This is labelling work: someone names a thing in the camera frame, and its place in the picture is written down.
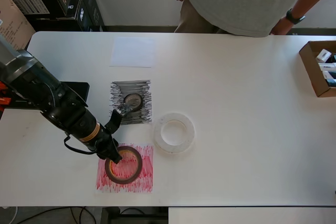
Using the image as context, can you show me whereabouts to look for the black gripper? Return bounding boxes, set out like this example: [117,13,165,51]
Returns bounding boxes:
[94,133,123,165]

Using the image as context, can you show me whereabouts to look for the red tape roll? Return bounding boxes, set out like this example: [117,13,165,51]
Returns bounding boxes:
[104,145,144,184]

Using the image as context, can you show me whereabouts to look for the white tape roll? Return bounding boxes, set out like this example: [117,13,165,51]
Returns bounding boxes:
[152,112,196,154]

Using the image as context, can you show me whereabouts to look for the black tape roll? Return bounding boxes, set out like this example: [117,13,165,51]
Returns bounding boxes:
[123,93,144,112]

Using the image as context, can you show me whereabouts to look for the person's left hand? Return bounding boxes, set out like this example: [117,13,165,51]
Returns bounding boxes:
[269,18,295,36]

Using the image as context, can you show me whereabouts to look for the red scribbled paper sheet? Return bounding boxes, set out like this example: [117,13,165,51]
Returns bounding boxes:
[94,142,154,195]

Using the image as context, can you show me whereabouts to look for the black scribbled paper sheet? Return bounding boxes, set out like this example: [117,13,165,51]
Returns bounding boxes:
[108,79,153,125]

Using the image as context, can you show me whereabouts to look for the blank white paper sheet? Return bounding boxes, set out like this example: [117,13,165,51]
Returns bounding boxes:
[109,37,155,68]

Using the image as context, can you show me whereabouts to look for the black box white print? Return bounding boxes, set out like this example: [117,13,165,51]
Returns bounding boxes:
[83,0,106,33]

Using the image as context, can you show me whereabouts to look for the black box white letters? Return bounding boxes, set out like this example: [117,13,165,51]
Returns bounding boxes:
[56,0,91,32]

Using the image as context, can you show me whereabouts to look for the large GX760A cardboard box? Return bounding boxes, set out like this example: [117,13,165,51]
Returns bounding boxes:
[0,0,35,51]

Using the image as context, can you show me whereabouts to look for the keyboard picture box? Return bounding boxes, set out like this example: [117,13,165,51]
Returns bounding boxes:
[12,0,51,16]

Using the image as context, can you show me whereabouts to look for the open brown cardboard box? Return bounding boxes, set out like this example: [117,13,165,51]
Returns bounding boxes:
[299,40,336,98]

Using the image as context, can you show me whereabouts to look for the black wrist watch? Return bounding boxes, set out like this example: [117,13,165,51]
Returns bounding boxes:
[285,8,306,25]

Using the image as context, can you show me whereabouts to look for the white and teal box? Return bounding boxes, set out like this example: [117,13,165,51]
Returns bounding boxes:
[322,71,336,88]

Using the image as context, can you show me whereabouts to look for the white labelled box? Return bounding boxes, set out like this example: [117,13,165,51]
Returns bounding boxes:
[318,62,336,72]

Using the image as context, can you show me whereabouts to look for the small white box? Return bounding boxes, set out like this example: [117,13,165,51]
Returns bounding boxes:
[316,48,332,62]

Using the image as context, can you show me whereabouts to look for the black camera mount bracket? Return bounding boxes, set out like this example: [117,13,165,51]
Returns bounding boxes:
[104,110,124,134]

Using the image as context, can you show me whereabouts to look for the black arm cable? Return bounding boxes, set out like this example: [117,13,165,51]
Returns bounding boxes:
[64,135,97,155]

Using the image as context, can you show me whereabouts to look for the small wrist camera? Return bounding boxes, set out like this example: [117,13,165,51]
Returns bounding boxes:
[116,104,132,116]

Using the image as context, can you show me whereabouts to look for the black floor cable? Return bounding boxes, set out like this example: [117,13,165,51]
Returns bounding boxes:
[69,206,100,224]
[15,206,77,224]

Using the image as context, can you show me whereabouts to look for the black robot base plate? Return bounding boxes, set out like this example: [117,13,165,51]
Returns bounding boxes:
[7,81,90,111]

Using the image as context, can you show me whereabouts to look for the white floor cable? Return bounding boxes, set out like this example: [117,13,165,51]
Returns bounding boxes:
[9,206,19,224]

